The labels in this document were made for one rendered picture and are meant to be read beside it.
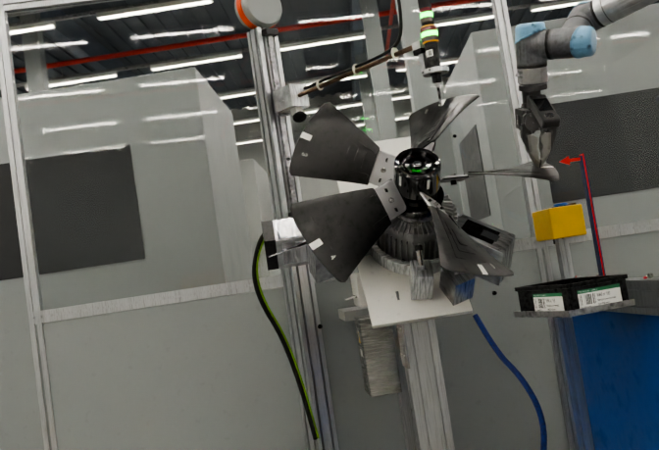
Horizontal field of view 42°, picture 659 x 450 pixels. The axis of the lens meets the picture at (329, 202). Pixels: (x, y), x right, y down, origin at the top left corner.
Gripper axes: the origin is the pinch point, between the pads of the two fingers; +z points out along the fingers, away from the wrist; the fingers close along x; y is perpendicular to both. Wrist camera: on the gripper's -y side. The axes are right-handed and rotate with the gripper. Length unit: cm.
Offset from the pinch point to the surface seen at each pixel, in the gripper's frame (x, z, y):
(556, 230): -10.0, 24.2, 18.5
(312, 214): 60, 3, -9
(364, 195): 46.7, 1.4, -4.1
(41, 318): 147, 43, 64
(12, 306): 194, 76, 189
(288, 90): 59, -21, 58
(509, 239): 11.3, 17.3, -6.2
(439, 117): 20.5, -12.1, 20.2
